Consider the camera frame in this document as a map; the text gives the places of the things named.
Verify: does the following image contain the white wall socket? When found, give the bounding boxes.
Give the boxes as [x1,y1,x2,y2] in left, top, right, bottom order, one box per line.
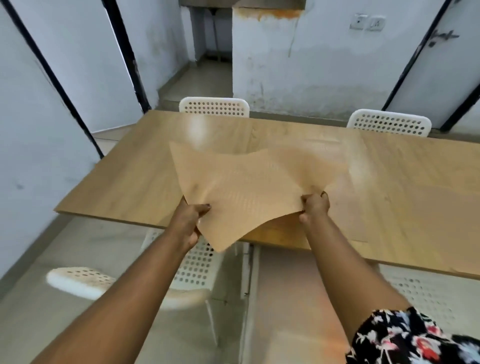
[367,15,388,33]

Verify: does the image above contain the black floral garment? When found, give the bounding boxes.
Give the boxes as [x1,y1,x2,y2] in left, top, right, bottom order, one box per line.
[344,306,480,364]

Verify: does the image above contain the grey stone counter slab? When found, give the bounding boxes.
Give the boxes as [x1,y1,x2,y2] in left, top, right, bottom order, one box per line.
[179,0,307,10]

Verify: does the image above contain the metal door latch handle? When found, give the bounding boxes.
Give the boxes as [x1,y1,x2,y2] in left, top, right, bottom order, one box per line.
[427,29,461,48]

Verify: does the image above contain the person's right forearm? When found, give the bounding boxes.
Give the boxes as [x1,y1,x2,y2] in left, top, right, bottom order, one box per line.
[305,217,412,344]

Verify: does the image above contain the white door with metal latch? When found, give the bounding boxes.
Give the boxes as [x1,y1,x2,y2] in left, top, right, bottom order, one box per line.
[381,0,480,132]

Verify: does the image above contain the white door black frame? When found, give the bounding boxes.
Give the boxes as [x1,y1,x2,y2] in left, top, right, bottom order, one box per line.
[0,0,152,159]

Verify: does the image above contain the white perforated plastic chair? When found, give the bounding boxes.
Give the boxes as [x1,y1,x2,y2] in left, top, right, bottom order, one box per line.
[376,264,480,338]
[45,227,243,348]
[178,96,251,119]
[345,108,433,138]

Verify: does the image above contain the wooden table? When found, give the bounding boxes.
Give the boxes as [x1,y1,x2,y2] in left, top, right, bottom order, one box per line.
[54,109,480,281]

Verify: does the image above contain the beige textured placemat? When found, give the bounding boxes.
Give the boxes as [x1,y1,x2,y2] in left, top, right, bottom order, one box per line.
[168,141,353,253]
[301,137,371,244]

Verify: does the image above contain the white wall switch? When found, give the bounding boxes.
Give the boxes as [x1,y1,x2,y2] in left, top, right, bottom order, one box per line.
[349,13,370,31]

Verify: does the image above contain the person's right hand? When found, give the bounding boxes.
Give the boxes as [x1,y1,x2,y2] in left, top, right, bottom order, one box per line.
[298,191,331,230]

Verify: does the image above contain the person's left hand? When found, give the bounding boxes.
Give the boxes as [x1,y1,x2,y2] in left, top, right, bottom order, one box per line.
[166,196,212,253]

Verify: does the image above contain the person's left forearm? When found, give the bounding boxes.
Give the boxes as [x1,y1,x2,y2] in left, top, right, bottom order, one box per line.
[31,232,198,364]

